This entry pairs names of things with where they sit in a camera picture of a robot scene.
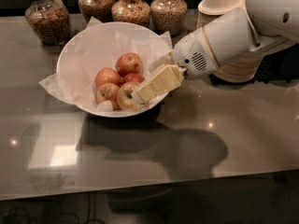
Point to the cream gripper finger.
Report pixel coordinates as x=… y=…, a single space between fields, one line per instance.
x=164 y=79
x=161 y=62

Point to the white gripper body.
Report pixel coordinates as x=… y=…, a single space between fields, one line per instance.
x=192 y=56

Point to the large apple with sticker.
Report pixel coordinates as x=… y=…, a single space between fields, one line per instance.
x=125 y=99

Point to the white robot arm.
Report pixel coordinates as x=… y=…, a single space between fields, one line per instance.
x=259 y=28

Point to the top red apple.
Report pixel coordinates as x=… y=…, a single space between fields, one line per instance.
x=129 y=63

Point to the left red apple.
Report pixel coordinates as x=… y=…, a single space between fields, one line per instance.
x=107 y=75

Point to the front left apple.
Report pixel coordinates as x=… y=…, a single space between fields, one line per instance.
x=107 y=92

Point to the white bowl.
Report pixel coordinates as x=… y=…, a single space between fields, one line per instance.
x=93 y=41

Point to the front stack paper bowls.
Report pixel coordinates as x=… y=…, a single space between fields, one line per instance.
x=240 y=69

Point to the stack paper bowls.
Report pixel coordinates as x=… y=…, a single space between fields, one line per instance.
x=209 y=10
x=240 y=69

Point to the glass jar light cereal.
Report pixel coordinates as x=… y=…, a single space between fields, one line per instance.
x=168 y=15

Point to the rear stack paper bowls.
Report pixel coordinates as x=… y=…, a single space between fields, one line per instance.
x=209 y=10

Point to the glass jar granola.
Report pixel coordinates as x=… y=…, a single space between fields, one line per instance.
x=99 y=9
x=133 y=11

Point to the white paper liner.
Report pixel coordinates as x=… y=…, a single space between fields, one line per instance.
x=78 y=66

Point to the glass jar brown cereal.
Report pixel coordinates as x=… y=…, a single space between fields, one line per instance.
x=50 y=21

